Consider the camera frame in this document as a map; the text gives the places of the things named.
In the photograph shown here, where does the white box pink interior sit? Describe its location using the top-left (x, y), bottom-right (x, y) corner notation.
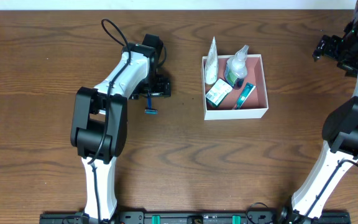
top-left (201, 54), bottom-right (269, 120)

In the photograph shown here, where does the clear pump bottle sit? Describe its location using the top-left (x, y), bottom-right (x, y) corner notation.
top-left (224, 45), bottom-right (249, 89)

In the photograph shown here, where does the blue disposable razor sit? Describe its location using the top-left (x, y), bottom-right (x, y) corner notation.
top-left (145, 93), bottom-right (158, 114)

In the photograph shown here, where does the white lotion tube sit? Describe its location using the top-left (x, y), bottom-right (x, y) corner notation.
top-left (204, 37), bottom-right (219, 85)

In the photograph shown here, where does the red green toothpaste tube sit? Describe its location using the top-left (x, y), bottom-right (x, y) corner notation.
top-left (233, 83), bottom-right (255, 110)

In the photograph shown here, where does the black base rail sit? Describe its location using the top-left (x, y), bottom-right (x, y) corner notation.
top-left (39, 210), bottom-right (352, 224)

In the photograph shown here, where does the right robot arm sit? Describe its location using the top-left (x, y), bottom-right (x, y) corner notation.
top-left (275, 1), bottom-right (358, 223)

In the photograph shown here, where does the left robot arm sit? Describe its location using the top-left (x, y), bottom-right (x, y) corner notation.
top-left (70, 34), bottom-right (171, 223)

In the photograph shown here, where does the green white soap box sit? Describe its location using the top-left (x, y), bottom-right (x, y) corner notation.
top-left (206, 79), bottom-right (233, 108)

